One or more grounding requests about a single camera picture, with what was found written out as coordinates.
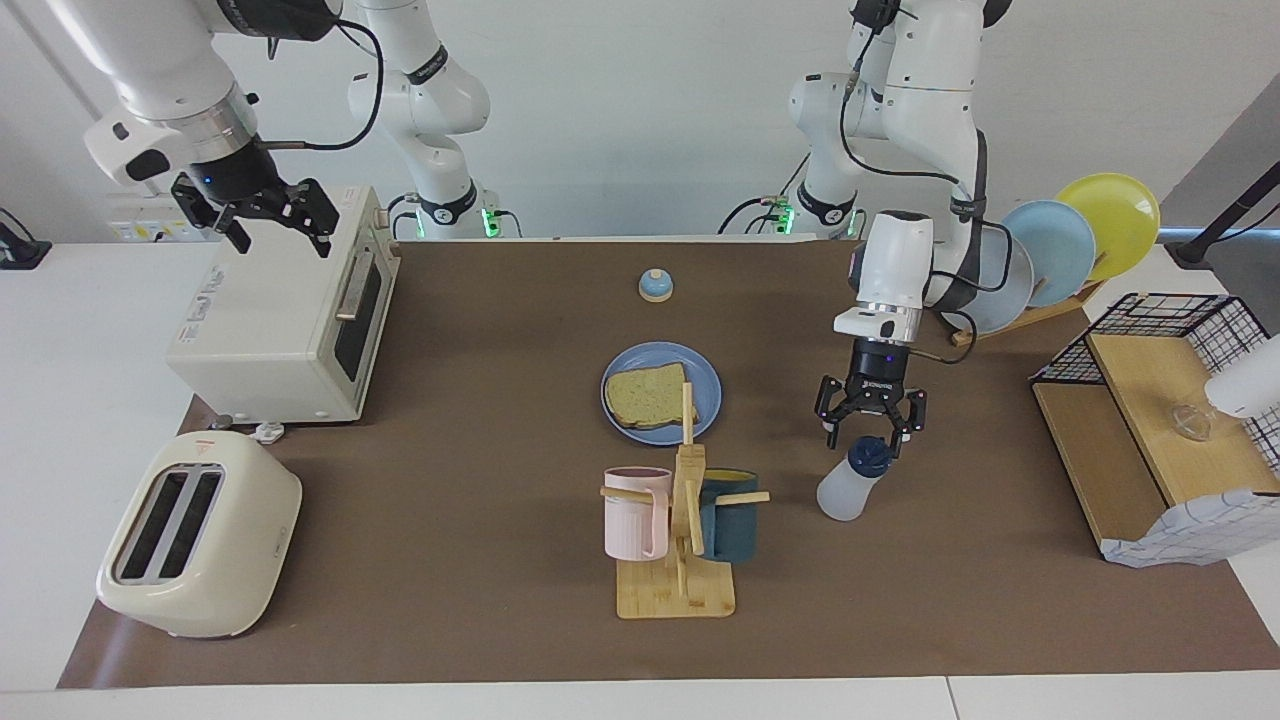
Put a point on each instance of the white toaster oven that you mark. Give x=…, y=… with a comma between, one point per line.
x=270, y=330

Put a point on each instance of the wooden shelf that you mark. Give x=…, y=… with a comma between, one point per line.
x=1150, y=400

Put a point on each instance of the grey round plate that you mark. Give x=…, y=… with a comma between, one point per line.
x=1012, y=295

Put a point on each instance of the yellow round plate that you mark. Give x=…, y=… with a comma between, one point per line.
x=1120, y=215

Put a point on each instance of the translucent blue-capped seasoning bottle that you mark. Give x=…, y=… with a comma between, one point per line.
x=845, y=492

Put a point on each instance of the white checked cloth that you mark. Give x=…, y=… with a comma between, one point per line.
x=1200, y=530

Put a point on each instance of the cream two-slot toaster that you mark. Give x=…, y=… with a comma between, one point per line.
x=230, y=560

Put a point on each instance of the clear glass cup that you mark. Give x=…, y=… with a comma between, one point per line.
x=1192, y=422

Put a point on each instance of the blue service bell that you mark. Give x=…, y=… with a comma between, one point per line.
x=656, y=288

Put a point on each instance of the pink ribbed mug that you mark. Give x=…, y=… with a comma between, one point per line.
x=630, y=520

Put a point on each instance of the wooden plate rack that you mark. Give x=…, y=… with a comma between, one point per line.
x=1050, y=312

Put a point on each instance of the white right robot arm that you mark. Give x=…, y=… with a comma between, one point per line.
x=150, y=70

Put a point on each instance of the teal mug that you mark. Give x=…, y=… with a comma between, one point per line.
x=735, y=530

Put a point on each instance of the toasted bread slice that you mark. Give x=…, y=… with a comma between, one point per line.
x=645, y=395

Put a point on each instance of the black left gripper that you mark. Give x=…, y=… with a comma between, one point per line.
x=880, y=368

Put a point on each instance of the black clamp base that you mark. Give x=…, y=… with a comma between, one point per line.
x=20, y=255

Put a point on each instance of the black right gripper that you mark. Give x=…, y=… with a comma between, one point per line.
x=228, y=172

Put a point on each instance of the white wall power strip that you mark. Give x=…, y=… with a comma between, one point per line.
x=130, y=228

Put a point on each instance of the light blue round plate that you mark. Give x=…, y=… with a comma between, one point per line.
x=1060, y=250

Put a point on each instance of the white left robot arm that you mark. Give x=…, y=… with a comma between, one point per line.
x=895, y=270

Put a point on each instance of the white cylindrical object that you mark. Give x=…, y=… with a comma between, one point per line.
x=1245, y=385

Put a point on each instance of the wooden mug rack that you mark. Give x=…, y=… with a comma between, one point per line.
x=672, y=595

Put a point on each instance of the brown table mat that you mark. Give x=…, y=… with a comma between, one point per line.
x=480, y=550

